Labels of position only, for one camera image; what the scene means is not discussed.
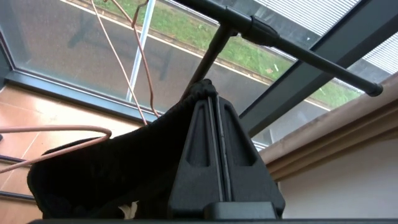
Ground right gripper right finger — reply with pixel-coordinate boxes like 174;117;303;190
217;96;285;218

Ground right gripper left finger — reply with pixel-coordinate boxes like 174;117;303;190
167;96;224;218

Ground beige curtain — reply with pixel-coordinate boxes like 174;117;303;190
259;73;398;182

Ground window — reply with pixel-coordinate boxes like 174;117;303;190
0;0;398;150

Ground black shorts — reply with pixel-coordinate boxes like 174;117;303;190
27;78;218;220

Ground black clothes rack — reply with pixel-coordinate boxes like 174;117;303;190
0;0;384;202

